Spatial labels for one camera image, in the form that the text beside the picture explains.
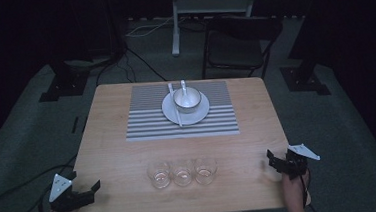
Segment grey striped placemat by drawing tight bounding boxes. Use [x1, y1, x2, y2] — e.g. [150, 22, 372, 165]
[122, 79, 241, 143]

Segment white round plate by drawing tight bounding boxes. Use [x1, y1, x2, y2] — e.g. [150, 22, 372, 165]
[160, 89, 212, 128]

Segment black floor cables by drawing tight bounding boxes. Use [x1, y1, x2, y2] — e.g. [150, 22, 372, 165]
[92, 44, 168, 87]

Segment white chopsticks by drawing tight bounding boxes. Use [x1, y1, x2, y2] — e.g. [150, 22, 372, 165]
[167, 81, 184, 128]

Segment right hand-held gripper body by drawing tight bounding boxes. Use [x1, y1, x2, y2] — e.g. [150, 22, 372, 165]
[278, 142, 323, 182]

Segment black folding chair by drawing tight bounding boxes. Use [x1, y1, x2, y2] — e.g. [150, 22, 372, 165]
[197, 11, 287, 85]

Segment white ceramic spoon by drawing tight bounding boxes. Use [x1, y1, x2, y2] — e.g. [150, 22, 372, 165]
[177, 79, 192, 109]

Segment white bowl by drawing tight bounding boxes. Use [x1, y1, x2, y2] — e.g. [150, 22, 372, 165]
[172, 85, 204, 115]

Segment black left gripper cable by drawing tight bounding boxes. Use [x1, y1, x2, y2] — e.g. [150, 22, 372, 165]
[0, 153, 83, 212]

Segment black stand base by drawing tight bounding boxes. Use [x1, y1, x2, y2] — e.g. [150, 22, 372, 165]
[36, 58, 93, 103]
[279, 63, 333, 99]

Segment white metal stand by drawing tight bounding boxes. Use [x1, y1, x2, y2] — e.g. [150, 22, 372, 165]
[168, 0, 264, 57]

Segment white floor cable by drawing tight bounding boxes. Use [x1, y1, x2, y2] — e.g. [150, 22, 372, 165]
[124, 15, 189, 39]

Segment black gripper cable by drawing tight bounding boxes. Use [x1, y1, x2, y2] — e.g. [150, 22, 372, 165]
[299, 167, 322, 212]
[0, 153, 83, 212]

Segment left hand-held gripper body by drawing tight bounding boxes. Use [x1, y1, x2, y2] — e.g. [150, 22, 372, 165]
[46, 170, 96, 212]

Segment person's right hand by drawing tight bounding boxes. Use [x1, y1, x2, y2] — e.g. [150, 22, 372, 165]
[281, 169, 313, 212]

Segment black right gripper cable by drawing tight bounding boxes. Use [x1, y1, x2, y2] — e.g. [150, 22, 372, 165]
[299, 167, 322, 212]

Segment clear drinking glass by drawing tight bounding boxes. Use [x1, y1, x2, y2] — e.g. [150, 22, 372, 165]
[193, 155, 220, 187]
[146, 160, 173, 191]
[170, 158, 196, 188]

